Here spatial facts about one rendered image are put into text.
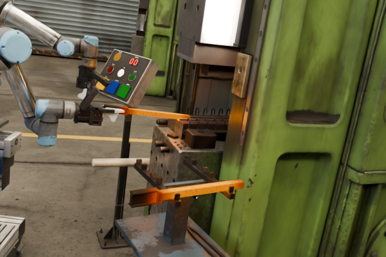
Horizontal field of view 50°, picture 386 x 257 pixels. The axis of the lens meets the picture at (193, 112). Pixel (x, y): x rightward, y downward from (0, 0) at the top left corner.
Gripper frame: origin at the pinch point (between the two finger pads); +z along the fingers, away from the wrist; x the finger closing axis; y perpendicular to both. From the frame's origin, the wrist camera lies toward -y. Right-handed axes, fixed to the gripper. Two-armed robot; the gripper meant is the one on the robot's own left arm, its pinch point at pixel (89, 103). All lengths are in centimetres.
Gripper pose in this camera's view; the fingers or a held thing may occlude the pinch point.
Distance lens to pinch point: 228.2
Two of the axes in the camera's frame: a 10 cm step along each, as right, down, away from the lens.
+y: -9.9, -1.4, -0.4
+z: -1.4, 9.6, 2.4
